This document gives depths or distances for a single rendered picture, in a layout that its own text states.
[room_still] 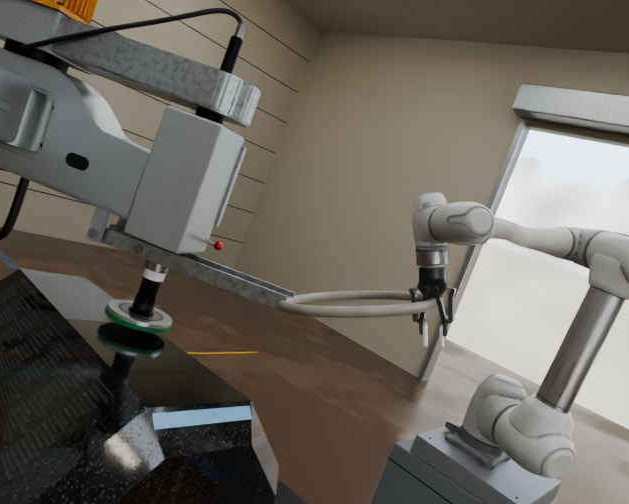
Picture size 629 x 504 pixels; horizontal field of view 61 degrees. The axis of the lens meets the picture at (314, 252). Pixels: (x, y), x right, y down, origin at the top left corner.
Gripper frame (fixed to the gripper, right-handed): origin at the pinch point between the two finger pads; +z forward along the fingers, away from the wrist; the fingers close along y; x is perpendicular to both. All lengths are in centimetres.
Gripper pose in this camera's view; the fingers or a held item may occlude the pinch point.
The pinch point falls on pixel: (433, 336)
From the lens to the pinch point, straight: 161.0
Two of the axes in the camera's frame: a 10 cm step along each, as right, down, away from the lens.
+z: 0.3, 10.0, 0.2
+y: -9.0, 0.2, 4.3
